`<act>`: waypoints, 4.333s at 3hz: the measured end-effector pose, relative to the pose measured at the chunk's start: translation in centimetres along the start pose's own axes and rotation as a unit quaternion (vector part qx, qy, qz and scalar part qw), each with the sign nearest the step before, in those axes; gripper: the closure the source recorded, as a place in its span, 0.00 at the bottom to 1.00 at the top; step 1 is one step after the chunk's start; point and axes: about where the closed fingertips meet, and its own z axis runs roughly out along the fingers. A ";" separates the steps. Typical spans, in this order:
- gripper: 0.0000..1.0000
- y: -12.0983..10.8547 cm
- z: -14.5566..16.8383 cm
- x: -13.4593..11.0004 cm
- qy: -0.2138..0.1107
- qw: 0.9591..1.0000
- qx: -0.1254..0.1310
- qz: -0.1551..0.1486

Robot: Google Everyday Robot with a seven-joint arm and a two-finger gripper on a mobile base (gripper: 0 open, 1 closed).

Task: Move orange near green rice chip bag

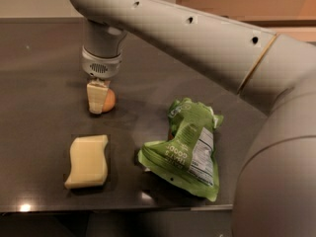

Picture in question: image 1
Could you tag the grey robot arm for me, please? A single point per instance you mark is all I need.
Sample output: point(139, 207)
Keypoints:
point(276, 189)

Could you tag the green rice chip bag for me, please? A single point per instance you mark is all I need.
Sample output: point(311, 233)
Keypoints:
point(186, 159)

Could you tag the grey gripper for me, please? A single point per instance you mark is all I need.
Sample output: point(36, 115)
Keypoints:
point(100, 66)

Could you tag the orange fruit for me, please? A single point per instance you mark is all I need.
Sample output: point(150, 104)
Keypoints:
point(110, 101)

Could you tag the yellow wavy sponge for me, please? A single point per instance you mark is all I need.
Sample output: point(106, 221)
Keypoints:
point(89, 166)

